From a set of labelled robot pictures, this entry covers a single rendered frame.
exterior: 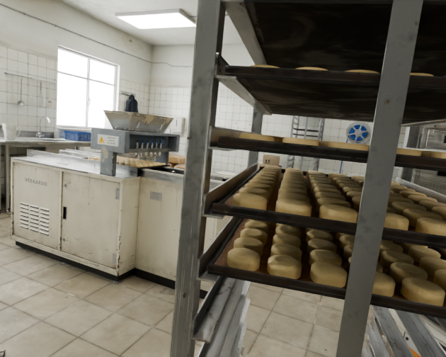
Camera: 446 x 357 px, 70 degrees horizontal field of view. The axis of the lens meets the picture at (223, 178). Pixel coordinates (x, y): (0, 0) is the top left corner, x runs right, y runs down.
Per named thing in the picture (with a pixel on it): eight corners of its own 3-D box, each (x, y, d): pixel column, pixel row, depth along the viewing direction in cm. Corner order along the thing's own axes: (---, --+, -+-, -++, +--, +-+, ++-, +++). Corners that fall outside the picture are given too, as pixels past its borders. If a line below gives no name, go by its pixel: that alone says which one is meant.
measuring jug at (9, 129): (18, 140, 404) (18, 125, 401) (-1, 139, 398) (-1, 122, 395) (21, 140, 418) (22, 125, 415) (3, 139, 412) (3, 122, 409)
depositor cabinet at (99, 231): (10, 248, 293) (10, 157, 281) (75, 229, 358) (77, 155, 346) (117, 287, 242) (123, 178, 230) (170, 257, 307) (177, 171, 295)
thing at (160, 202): (132, 278, 260) (139, 168, 247) (158, 263, 291) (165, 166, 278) (209, 304, 231) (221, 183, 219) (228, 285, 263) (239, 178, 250)
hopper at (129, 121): (101, 127, 245) (102, 109, 243) (146, 131, 295) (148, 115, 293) (130, 131, 233) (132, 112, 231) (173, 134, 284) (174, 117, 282)
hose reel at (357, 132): (362, 185, 566) (372, 122, 551) (362, 185, 551) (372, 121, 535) (338, 181, 582) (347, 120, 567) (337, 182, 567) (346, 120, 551)
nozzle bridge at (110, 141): (89, 172, 243) (90, 127, 238) (148, 166, 309) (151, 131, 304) (122, 178, 230) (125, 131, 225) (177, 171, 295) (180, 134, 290)
